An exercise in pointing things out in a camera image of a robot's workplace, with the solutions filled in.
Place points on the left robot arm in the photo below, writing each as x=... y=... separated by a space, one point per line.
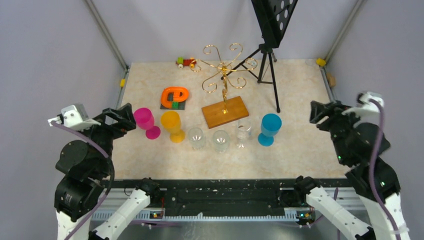
x=89 y=174

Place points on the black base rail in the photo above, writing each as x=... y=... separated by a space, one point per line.
x=249 y=198

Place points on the yellow corner clamp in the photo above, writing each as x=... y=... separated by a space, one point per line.
x=321 y=62

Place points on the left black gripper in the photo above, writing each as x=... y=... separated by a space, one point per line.
x=126 y=121

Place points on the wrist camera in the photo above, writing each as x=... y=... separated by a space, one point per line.
x=368 y=103
x=74 y=117

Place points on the clear wine glass back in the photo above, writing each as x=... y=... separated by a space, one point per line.
x=243 y=132

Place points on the dark plate with blocks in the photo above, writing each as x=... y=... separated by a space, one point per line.
x=173 y=105

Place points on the small toy car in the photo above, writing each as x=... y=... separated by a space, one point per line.
x=182 y=62

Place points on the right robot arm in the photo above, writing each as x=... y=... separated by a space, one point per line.
x=358 y=139

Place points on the black music stand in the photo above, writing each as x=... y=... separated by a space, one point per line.
x=273 y=17

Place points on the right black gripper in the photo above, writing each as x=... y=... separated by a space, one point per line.
x=333 y=110

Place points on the yellow wine glass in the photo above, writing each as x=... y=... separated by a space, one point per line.
x=171 y=122

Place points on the pink wine glass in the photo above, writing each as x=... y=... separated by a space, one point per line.
x=145 y=120

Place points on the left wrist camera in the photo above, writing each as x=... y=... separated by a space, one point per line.
x=74 y=117

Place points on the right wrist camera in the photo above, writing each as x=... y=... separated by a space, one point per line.
x=368 y=103

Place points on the gold wine glass rack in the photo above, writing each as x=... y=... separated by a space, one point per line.
x=227 y=110

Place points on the blue wine glass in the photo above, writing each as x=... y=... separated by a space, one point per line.
x=270 y=125

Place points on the clear wine glass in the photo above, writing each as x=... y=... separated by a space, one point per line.
x=243 y=132
x=196 y=138
x=221 y=141

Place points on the clear wine glass front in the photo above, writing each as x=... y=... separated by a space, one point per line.
x=196 y=138

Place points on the orange tape dispenser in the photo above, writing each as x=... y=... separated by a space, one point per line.
x=174 y=93

